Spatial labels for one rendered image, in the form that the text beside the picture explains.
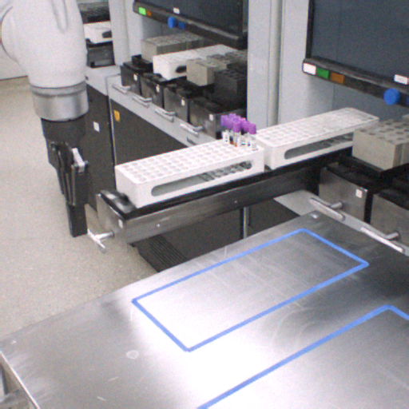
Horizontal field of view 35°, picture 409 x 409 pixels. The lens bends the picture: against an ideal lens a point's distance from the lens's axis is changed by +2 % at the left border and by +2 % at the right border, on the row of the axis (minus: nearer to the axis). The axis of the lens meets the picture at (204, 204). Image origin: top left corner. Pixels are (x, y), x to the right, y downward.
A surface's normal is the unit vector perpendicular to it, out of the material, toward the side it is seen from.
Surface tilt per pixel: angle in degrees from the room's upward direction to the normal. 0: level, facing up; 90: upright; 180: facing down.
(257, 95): 90
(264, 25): 90
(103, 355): 0
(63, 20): 81
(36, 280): 0
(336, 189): 90
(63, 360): 0
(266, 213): 90
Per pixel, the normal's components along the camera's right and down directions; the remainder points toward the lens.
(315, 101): 0.52, 0.38
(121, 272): -0.02, -0.89
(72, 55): 0.70, 0.33
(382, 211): -0.85, 0.25
